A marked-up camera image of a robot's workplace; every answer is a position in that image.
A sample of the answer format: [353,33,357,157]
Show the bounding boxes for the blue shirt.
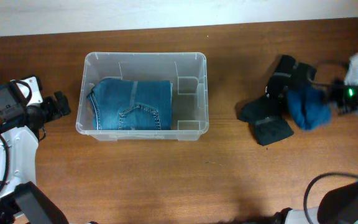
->
[287,86,332,131]

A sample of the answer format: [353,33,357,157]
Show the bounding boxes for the dark blue jeans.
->
[86,78,173,131]

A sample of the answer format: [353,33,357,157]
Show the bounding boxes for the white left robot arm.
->
[0,76,71,224]

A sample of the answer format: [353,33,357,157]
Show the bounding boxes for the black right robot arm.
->
[261,62,358,223]

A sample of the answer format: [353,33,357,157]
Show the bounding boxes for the black folded garment upper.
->
[265,55,316,100]

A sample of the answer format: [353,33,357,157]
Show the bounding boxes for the black folded garment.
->
[265,55,316,100]
[238,96,294,146]

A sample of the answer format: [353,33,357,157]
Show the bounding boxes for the clear plastic storage bin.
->
[76,52,209,141]

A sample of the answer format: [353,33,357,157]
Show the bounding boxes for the black folded garment lower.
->
[238,96,294,146]

